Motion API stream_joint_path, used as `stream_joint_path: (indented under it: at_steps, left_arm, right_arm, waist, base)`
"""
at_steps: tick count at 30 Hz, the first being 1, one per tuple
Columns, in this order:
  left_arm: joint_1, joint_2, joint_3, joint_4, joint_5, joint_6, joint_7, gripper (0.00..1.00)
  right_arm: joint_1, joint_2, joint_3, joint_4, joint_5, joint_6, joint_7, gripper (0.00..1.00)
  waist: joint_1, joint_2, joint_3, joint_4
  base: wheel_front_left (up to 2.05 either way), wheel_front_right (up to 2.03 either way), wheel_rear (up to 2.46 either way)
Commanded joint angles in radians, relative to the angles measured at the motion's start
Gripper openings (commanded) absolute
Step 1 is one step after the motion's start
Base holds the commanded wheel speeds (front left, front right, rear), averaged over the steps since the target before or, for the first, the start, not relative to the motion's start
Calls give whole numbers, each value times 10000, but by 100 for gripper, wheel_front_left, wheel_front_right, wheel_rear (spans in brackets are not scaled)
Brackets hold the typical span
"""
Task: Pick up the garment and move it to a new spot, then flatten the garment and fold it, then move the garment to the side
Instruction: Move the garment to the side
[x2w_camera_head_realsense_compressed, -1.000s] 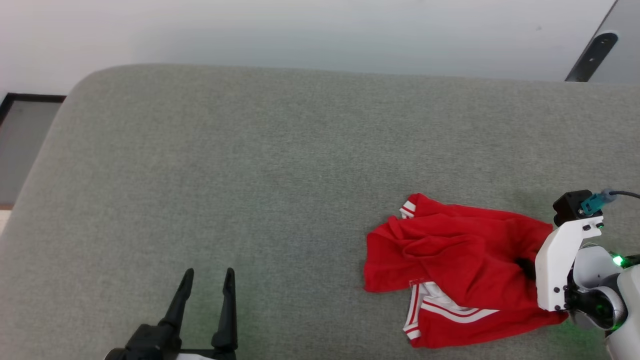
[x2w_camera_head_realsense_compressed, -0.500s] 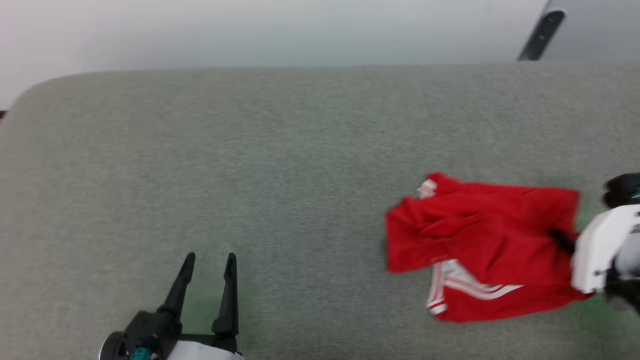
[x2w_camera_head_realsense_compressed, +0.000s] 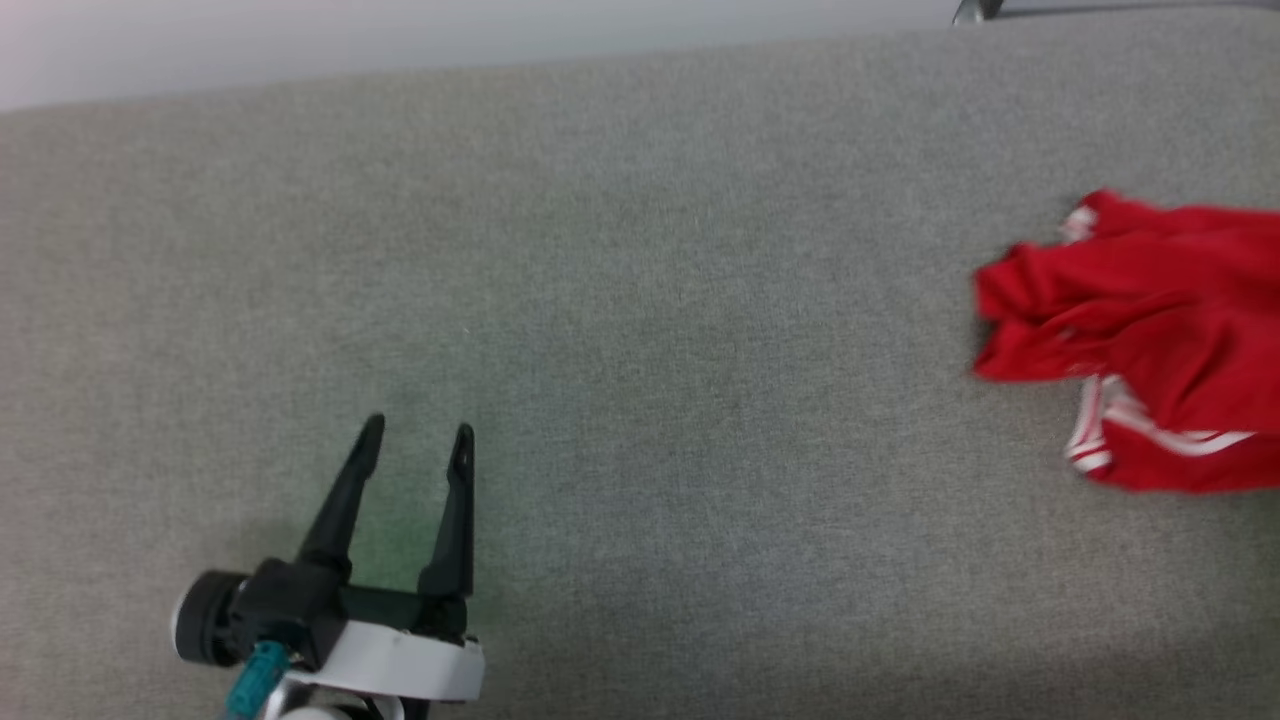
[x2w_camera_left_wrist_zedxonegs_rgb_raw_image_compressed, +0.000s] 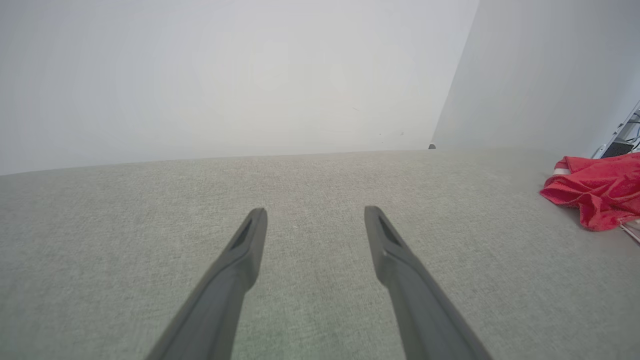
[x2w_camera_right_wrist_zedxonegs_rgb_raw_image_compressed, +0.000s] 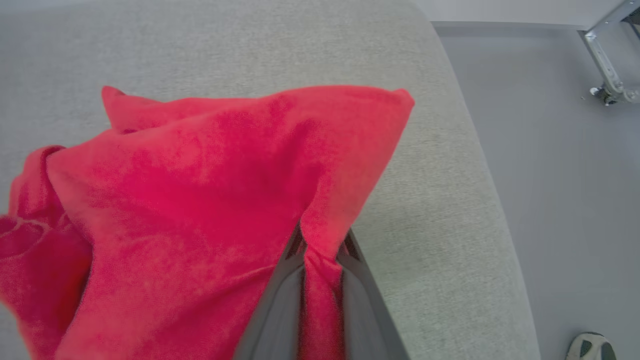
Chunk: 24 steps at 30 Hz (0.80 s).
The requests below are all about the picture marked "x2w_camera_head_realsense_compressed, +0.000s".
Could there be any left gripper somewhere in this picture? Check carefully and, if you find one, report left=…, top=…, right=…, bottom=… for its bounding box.
left=285, top=412, right=487, bottom=720

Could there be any red and white jersey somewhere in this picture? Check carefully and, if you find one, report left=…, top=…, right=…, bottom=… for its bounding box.
left=972, top=188, right=1280, bottom=496

